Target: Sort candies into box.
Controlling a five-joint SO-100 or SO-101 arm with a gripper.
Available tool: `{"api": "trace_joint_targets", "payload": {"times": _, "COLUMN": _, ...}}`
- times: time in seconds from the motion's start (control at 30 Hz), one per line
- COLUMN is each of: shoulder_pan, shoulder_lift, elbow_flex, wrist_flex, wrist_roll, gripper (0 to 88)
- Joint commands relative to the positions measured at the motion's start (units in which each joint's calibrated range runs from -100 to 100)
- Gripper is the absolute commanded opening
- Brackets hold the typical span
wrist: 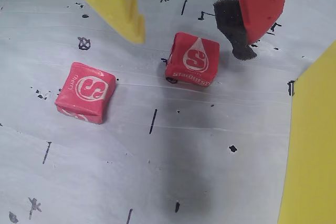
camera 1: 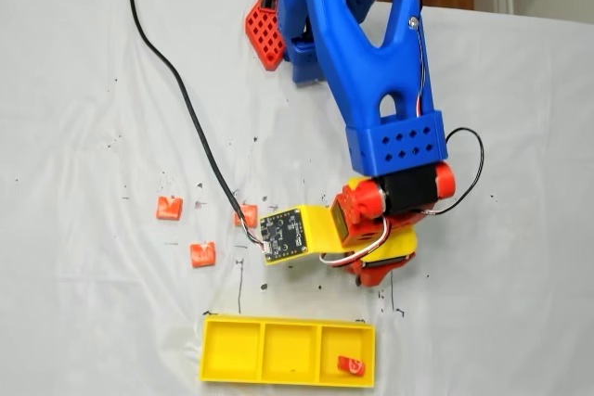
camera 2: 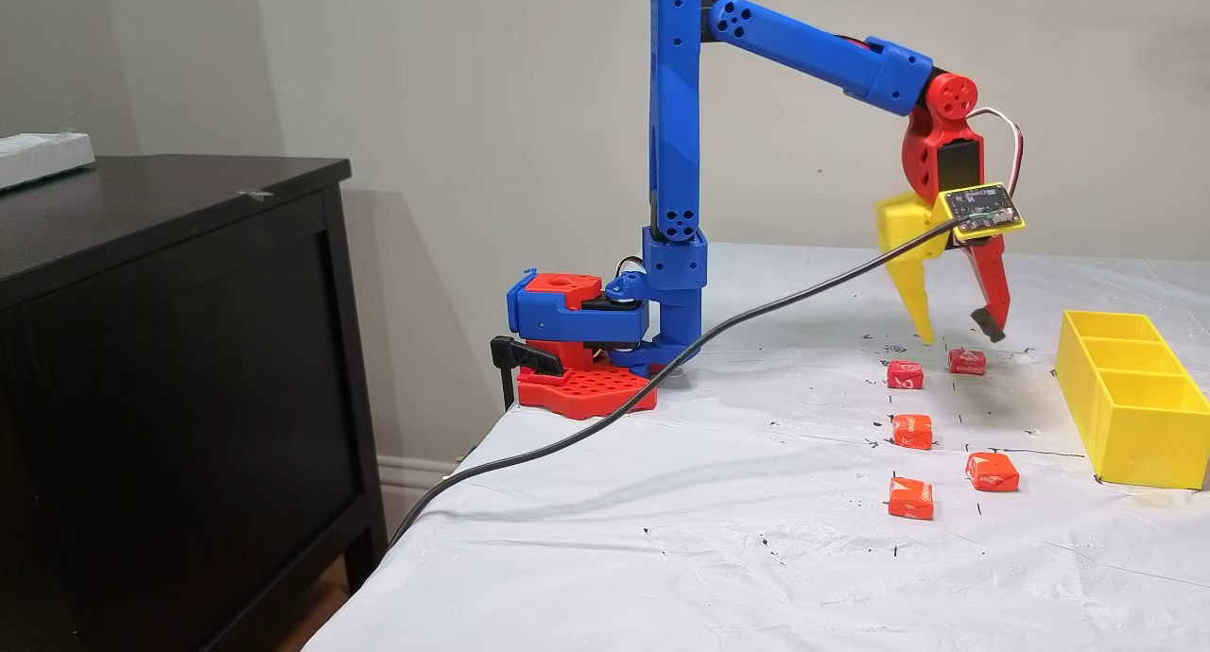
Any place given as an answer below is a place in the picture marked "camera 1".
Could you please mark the red candy Starburst lettering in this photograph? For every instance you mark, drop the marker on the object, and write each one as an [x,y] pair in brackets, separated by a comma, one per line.
[351,365]

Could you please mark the orange candy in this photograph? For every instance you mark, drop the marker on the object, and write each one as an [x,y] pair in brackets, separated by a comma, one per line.
[169,208]
[202,254]
[249,217]

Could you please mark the yellow three-compartment box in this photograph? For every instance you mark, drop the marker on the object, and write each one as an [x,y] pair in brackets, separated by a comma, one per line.
[232,354]

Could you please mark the white table cloth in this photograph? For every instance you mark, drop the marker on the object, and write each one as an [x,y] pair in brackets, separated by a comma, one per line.
[69,136]

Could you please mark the camera board on yellow mount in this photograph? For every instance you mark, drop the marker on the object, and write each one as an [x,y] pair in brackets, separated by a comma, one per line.
[283,233]

